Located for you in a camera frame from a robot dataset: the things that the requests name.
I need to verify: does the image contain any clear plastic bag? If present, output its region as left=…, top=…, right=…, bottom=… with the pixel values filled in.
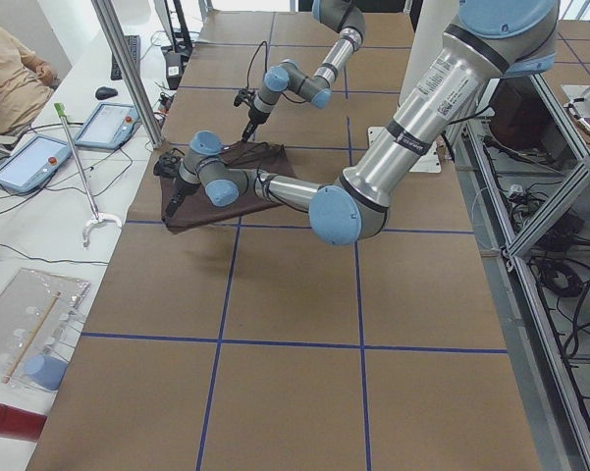
left=0, top=269, right=90, bottom=392

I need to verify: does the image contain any black keyboard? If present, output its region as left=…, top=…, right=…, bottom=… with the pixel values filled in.
left=110, top=34, right=142, bottom=81

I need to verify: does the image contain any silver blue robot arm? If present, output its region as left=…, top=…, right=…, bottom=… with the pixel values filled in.
left=234, top=1, right=366, bottom=142
left=165, top=1, right=559, bottom=245

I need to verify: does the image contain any far teach pendant tablet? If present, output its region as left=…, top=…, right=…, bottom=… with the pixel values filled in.
left=74, top=102, right=139, bottom=150

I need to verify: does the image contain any near teach pendant tablet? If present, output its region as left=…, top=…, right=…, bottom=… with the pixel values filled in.
left=0, top=134, right=72, bottom=193

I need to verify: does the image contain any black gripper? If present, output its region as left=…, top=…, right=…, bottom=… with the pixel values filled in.
left=165, top=177, right=197, bottom=217
left=241, top=108, right=269, bottom=142

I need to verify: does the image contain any seated person in beige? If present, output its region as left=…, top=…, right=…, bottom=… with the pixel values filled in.
left=0, top=27, right=58, bottom=134

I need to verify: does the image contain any red cylinder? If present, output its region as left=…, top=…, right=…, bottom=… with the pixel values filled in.
left=0, top=403, right=47, bottom=443

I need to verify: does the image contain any blue plastic cup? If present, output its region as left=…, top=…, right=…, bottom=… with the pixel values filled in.
left=24, top=354, right=68, bottom=391

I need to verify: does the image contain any wooden stick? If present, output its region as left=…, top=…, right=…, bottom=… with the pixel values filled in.
left=2, top=291, right=61, bottom=384

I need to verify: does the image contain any black computer mouse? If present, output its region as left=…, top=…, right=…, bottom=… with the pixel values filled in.
left=95, top=86, right=118, bottom=100

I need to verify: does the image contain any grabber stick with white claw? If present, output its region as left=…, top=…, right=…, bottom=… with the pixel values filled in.
left=53, top=102, right=123, bottom=248

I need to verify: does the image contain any aluminium frame post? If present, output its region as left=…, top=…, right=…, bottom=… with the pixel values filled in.
left=91, top=0, right=164, bottom=149

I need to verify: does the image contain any teach pendant tablet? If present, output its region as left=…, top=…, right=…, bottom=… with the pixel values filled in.
left=74, top=102, right=139, bottom=150
left=0, top=134, right=72, bottom=193

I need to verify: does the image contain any dark brown t-shirt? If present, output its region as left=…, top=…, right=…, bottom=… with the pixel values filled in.
left=153, top=142, right=295, bottom=233

